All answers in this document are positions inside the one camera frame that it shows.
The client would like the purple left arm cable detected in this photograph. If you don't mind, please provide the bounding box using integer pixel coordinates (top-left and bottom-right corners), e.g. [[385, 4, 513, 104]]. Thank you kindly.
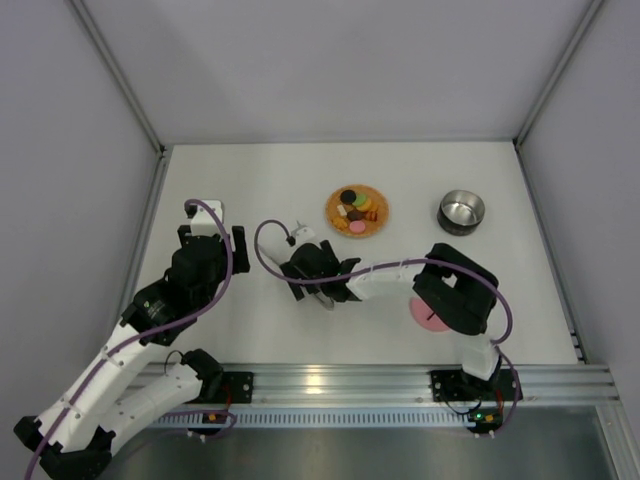
[[24, 198, 236, 474]]

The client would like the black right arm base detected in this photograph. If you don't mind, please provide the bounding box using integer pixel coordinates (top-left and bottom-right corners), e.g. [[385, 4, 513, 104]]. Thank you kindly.
[[429, 368, 523, 403]]

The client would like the orange round macaron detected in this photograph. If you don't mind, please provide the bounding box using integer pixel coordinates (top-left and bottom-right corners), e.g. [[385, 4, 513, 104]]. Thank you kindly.
[[359, 200, 373, 212]]

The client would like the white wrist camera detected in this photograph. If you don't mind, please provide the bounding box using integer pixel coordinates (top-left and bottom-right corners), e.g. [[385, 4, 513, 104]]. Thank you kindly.
[[185, 200, 224, 236], [287, 221, 317, 247]]

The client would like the right aluminium frame post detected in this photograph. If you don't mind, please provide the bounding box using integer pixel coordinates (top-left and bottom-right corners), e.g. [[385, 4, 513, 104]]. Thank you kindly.
[[513, 0, 609, 147]]

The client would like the red brown caramel sweet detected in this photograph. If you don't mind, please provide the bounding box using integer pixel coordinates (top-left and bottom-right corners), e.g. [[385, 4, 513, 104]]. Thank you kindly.
[[365, 210, 378, 222]]

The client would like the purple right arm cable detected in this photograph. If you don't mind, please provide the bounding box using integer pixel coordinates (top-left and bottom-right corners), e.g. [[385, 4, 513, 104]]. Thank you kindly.
[[254, 218, 524, 441]]

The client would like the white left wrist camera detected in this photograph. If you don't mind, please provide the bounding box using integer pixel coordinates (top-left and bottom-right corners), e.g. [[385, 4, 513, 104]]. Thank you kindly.
[[185, 200, 224, 236]]

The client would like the left aluminium frame post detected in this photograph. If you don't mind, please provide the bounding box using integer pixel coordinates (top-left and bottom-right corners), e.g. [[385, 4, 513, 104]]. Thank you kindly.
[[69, 0, 167, 156]]

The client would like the steel lunch box bowl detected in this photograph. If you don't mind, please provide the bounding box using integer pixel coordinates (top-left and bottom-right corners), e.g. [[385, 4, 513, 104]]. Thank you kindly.
[[436, 190, 486, 236]]

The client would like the brown chocolate block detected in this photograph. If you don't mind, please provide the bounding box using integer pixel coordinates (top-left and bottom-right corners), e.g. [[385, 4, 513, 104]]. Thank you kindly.
[[347, 210, 366, 222]]

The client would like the grey slotted cable duct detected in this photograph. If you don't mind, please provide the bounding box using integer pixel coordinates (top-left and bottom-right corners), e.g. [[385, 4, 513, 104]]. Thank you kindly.
[[149, 405, 481, 429]]

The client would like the pink round sandwich cookie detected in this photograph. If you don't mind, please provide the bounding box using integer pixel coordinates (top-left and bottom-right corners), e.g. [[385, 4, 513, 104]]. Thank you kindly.
[[349, 220, 366, 235]]

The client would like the black round cookie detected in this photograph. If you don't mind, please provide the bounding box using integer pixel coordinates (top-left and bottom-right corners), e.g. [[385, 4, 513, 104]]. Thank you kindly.
[[340, 190, 357, 204]]

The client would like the woven bamboo tray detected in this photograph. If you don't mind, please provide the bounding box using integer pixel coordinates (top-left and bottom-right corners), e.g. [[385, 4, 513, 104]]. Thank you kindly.
[[324, 184, 391, 239]]

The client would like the aluminium mounting rail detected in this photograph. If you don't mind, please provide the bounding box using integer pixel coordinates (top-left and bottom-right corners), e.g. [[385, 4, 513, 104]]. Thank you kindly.
[[129, 363, 617, 405]]

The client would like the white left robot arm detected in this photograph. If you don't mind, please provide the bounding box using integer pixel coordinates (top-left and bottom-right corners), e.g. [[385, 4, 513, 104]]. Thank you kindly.
[[14, 226, 250, 479]]

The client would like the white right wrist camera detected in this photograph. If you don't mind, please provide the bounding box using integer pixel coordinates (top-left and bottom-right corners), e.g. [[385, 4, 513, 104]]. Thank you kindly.
[[287, 221, 317, 247]]

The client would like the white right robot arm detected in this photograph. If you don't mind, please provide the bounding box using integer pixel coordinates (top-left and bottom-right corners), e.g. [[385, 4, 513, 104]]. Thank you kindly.
[[279, 241, 501, 391]]

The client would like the yellow flower cookie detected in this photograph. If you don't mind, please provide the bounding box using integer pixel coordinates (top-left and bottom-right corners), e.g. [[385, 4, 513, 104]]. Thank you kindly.
[[332, 217, 349, 230]]

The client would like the pink lunch box lid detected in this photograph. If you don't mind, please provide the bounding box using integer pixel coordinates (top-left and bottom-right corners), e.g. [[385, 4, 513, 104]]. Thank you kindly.
[[409, 297, 449, 333]]

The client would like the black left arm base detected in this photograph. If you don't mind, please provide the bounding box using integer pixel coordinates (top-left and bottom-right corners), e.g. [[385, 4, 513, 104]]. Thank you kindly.
[[189, 371, 254, 405]]

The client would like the aluminium frame post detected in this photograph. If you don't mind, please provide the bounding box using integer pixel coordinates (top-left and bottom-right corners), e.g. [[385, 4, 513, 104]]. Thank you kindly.
[[69, 0, 167, 156], [513, 0, 609, 147]]

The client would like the green round macaron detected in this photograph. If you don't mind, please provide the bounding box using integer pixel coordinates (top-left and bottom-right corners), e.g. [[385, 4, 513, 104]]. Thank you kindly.
[[352, 194, 368, 207]]

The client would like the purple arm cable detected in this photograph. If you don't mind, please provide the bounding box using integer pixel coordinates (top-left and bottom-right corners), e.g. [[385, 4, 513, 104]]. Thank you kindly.
[[254, 218, 524, 441], [24, 198, 236, 474]]

